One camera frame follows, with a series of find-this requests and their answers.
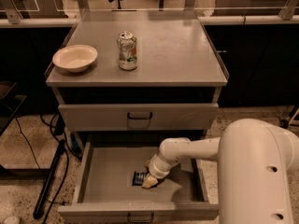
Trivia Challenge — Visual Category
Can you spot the white rail ledge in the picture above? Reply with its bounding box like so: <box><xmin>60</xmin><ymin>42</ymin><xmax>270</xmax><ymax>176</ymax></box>
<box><xmin>0</xmin><ymin>15</ymin><xmax>299</xmax><ymax>28</ymax></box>

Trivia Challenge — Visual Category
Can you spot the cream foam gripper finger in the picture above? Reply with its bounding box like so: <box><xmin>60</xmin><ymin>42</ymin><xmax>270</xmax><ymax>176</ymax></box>
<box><xmin>142</xmin><ymin>174</ymin><xmax>158</xmax><ymax>189</ymax></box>

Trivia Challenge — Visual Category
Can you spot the dark blue rxbar wrapper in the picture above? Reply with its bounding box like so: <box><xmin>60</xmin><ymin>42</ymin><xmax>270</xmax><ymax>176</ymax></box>
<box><xmin>133</xmin><ymin>172</ymin><xmax>147</xmax><ymax>186</ymax></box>

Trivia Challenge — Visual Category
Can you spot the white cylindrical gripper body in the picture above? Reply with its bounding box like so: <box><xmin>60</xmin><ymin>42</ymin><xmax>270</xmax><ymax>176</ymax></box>
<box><xmin>148</xmin><ymin>154</ymin><xmax>180</xmax><ymax>179</ymax></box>

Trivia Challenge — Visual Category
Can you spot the black table leg frame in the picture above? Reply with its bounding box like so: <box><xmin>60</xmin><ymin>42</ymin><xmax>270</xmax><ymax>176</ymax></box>
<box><xmin>33</xmin><ymin>140</ymin><xmax>64</xmax><ymax>219</ymax></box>

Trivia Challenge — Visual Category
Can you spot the white ceramic bowl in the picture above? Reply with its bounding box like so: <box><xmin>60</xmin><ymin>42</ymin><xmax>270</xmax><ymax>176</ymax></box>
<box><xmin>52</xmin><ymin>45</ymin><xmax>98</xmax><ymax>73</ymax></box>

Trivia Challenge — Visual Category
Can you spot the open middle drawer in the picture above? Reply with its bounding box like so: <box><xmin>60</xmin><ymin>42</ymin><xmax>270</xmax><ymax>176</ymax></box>
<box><xmin>58</xmin><ymin>144</ymin><xmax>219</xmax><ymax>224</ymax></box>

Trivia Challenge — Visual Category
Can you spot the black floor cable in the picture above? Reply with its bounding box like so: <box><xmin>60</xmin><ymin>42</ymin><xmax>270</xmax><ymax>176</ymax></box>
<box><xmin>12</xmin><ymin>110</ymin><xmax>82</xmax><ymax>224</ymax></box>

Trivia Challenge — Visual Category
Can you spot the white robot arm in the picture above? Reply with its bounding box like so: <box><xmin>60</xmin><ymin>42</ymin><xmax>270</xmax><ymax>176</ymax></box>
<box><xmin>142</xmin><ymin>119</ymin><xmax>299</xmax><ymax>224</ymax></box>

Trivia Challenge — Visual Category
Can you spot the black caster wheel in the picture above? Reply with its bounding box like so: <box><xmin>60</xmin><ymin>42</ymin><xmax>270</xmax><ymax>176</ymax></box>
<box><xmin>279</xmin><ymin>119</ymin><xmax>289</xmax><ymax>129</ymax></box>

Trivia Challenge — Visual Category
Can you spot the crushed soda can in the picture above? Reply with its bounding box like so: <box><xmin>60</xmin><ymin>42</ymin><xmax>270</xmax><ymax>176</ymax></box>
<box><xmin>117</xmin><ymin>31</ymin><xmax>137</xmax><ymax>71</ymax></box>

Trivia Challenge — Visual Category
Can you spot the closed top drawer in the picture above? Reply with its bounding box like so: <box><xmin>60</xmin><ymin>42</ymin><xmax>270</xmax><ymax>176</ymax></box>
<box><xmin>59</xmin><ymin>104</ymin><xmax>218</xmax><ymax>132</ymax></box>

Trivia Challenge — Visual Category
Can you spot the grey metal drawer cabinet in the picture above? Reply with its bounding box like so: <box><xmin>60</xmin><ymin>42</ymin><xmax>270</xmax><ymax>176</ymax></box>
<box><xmin>44</xmin><ymin>9</ymin><xmax>231</xmax><ymax>224</ymax></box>

